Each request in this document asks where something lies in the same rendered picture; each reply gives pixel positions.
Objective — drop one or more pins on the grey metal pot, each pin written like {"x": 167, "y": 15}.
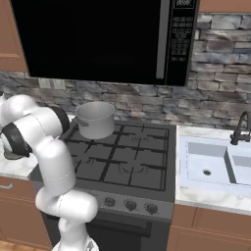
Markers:
{"x": 96, "y": 122}

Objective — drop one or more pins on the brown drawer front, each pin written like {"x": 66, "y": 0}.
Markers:
{"x": 23, "y": 189}

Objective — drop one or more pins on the grey wall socket plate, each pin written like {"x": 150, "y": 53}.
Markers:
{"x": 51, "y": 83}

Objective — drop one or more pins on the dark round stove knob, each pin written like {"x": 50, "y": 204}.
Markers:
{"x": 152, "y": 208}
{"x": 109, "y": 202}
{"x": 130, "y": 205}

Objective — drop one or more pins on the black microwave oven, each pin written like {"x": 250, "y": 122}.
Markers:
{"x": 98, "y": 39}

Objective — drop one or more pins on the black sink tap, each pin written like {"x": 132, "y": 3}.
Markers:
{"x": 238, "y": 132}

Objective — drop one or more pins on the brown wall cupboard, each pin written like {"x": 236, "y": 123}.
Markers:
{"x": 225, "y": 5}

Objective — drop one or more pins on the black gas stove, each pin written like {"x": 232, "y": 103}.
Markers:
{"x": 130, "y": 157}

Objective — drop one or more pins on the brown wall cupboard door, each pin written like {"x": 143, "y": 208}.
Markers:
{"x": 11, "y": 36}

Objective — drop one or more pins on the white sink basin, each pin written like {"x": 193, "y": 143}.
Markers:
{"x": 209, "y": 163}

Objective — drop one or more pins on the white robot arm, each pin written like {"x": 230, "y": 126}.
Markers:
{"x": 54, "y": 157}

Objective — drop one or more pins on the brown base cupboard door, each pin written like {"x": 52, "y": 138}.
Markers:
{"x": 19, "y": 222}

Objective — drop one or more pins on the brown base cupboard run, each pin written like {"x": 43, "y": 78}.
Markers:
{"x": 212, "y": 232}

